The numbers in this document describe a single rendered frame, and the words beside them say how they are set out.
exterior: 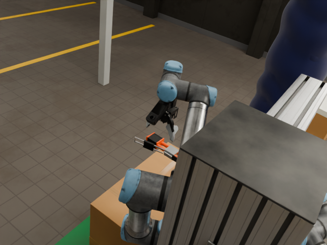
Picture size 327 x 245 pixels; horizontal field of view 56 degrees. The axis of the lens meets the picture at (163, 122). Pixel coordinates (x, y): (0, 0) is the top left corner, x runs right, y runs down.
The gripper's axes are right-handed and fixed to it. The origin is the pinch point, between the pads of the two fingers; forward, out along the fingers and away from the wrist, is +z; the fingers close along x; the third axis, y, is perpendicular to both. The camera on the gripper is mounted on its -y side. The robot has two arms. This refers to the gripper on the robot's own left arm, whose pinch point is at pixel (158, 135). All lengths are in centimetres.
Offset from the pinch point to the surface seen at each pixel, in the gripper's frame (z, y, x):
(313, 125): 68, 201, -53
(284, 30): -55, 21, -32
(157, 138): 31.6, 32.7, 19.1
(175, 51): 152, 412, 233
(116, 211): 98, 15, 32
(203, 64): 152, 405, 166
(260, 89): -30.0, 21.6, -31.0
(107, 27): 63, 209, 229
